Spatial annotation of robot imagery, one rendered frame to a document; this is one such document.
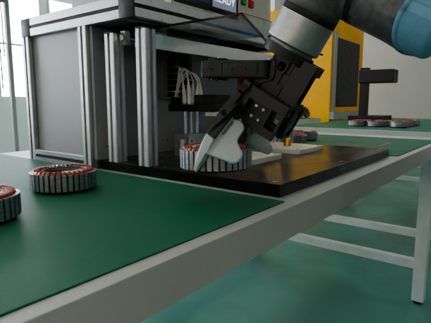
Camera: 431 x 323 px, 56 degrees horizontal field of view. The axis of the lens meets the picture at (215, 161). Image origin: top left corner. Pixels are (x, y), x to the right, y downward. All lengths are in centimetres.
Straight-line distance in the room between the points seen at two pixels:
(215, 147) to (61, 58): 61
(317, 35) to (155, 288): 36
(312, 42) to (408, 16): 11
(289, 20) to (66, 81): 66
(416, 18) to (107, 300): 42
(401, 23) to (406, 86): 575
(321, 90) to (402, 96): 189
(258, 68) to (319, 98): 407
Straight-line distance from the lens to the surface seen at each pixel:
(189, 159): 59
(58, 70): 109
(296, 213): 64
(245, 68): 57
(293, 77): 55
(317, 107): 463
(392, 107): 629
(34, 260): 44
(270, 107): 54
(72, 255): 44
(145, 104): 84
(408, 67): 626
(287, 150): 107
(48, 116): 114
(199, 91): 102
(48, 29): 110
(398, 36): 52
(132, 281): 39
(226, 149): 55
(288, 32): 54
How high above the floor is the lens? 90
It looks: 8 degrees down
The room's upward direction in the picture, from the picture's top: straight up
